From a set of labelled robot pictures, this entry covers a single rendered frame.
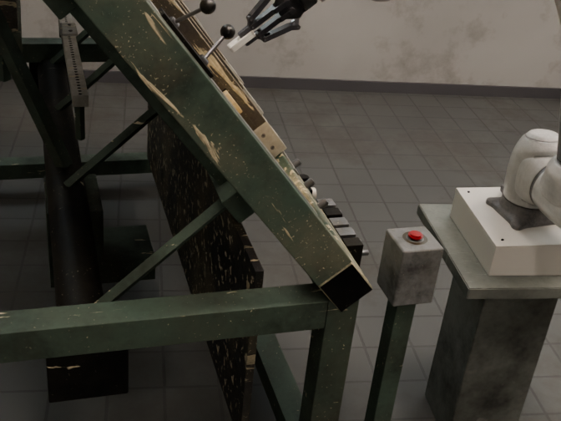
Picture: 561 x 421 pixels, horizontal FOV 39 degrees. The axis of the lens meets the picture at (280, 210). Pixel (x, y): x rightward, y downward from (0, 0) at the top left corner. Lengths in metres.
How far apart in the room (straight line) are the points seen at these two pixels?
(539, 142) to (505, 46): 3.68
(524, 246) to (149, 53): 1.27
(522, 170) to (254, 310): 0.91
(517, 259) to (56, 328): 1.31
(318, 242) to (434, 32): 3.99
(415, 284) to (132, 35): 1.02
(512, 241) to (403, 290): 0.41
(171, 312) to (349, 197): 2.43
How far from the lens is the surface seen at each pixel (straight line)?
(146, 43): 1.67
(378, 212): 4.23
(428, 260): 2.16
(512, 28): 6.07
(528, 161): 2.44
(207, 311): 2.04
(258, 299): 2.09
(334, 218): 2.55
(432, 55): 5.91
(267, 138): 2.55
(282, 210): 1.91
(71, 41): 3.18
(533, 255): 2.46
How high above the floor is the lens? 2.01
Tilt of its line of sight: 29 degrees down
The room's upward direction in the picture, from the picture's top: 6 degrees clockwise
